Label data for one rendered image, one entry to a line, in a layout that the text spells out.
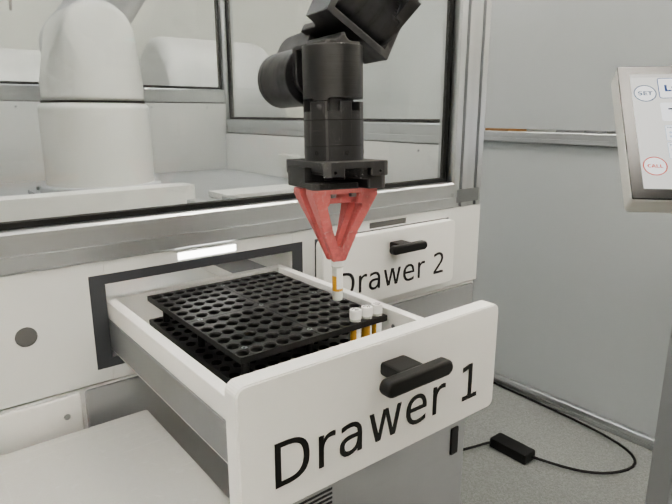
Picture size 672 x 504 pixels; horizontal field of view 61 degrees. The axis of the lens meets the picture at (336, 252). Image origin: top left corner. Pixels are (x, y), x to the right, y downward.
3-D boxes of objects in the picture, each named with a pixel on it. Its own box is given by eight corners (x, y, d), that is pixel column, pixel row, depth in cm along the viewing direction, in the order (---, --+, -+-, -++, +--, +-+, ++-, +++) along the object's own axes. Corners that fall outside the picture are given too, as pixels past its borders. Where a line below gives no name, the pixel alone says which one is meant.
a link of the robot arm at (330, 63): (323, 27, 49) (375, 32, 52) (283, 38, 54) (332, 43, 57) (325, 110, 50) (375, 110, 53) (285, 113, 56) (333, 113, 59)
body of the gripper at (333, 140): (325, 184, 49) (323, 96, 48) (285, 177, 59) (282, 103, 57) (390, 180, 52) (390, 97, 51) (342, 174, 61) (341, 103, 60)
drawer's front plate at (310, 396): (492, 404, 58) (499, 302, 56) (241, 530, 41) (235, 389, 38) (478, 398, 60) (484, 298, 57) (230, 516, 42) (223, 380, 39)
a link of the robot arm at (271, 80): (345, -51, 50) (409, 10, 55) (280, -21, 59) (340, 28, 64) (291, 69, 49) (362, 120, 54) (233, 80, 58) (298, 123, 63)
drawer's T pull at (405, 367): (454, 374, 47) (454, 358, 47) (388, 401, 43) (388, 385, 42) (422, 359, 50) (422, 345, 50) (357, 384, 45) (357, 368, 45)
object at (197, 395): (468, 389, 58) (471, 333, 57) (248, 489, 43) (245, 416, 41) (264, 294, 89) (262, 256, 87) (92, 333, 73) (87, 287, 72)
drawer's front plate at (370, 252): (452, 280, 102) (455, 219, 99) (323, 315, 84) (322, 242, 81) (445, 278, 103) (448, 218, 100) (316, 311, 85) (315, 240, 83)
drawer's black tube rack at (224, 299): (386, 370, 62) (387, 314, 60) (243, 424, 51) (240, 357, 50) (275, 315, 79) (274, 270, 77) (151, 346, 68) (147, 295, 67)
